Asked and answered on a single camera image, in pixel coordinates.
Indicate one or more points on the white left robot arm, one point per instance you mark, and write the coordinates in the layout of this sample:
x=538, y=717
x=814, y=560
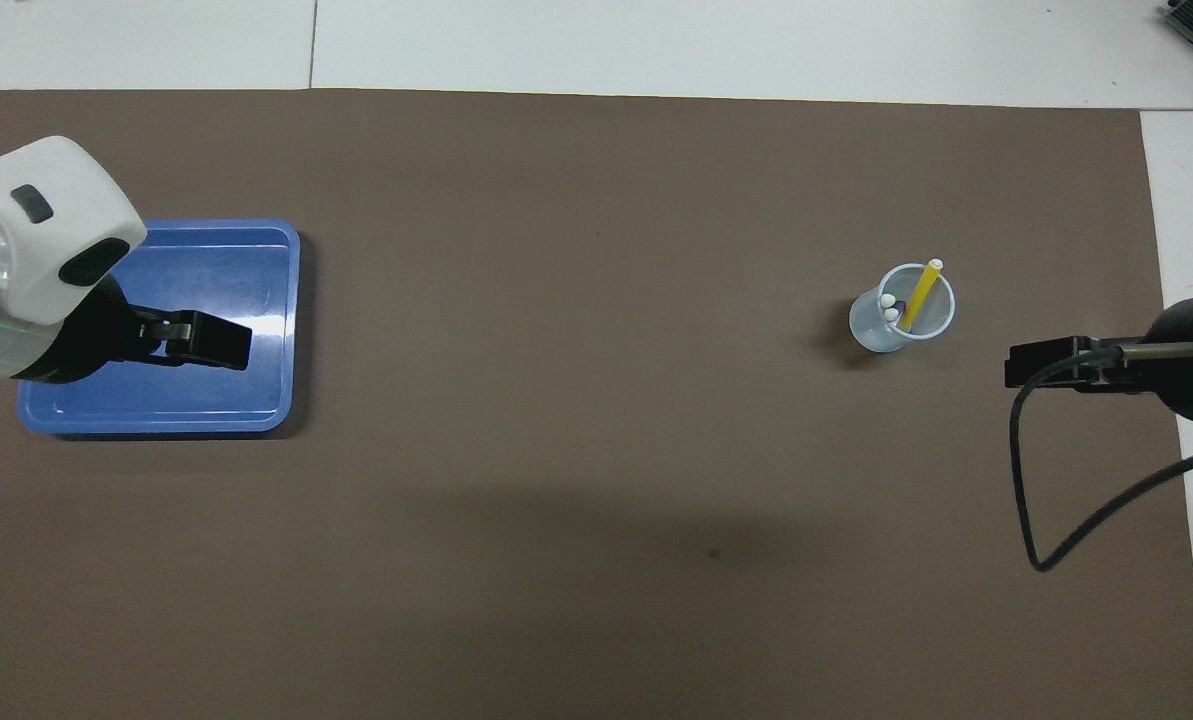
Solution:
x=46, y=230

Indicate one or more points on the blue plastic tray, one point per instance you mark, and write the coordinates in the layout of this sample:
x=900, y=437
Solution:
x=216, y=270

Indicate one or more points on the yellow pen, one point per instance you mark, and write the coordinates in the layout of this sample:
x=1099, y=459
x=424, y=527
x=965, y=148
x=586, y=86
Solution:
x=921, y=295

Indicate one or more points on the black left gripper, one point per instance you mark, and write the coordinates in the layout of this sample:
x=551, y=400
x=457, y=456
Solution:
x=86, y=340

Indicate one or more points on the brown table mat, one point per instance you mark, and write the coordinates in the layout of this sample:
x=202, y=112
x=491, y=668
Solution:
x=556, y=400

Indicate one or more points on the purple pen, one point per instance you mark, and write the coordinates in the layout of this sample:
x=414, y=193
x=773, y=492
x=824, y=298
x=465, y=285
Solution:
x=888, y=300

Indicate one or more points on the clear plastic cup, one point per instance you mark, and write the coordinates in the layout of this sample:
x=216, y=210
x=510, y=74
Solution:
x=871, y=335

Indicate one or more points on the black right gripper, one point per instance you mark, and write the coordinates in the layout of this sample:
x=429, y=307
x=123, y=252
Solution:
x=1181, y=380

